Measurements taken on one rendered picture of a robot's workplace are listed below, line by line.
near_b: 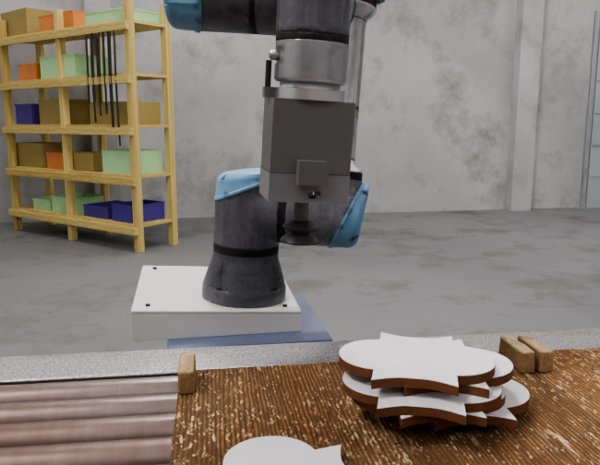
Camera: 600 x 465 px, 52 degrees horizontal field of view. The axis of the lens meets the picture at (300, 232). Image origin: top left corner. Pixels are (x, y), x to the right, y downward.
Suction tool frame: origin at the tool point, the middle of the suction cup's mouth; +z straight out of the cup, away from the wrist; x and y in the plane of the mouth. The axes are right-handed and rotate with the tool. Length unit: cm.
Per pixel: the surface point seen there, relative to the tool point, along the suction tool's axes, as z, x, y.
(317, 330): 23.4, 33.4, 11.7
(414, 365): 9.0, -12.8, 9.1
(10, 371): 20.6, 14.1, -32.9
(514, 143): 19, 712, 455
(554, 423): 14.2, -15.6, 23.0
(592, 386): 13.9, -8.9, 32.2
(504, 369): 9.5, -13.3, 18.3
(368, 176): 75, 732, 256
